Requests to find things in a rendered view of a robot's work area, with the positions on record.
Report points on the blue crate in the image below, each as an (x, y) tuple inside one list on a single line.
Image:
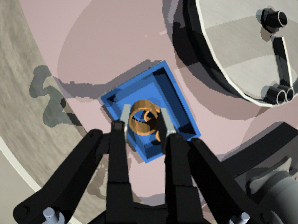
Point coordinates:
[(156, 88)]

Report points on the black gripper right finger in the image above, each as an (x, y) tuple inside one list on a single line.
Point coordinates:
[(219, 189)]

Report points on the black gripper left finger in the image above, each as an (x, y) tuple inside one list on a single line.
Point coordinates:
[(61, 194)]

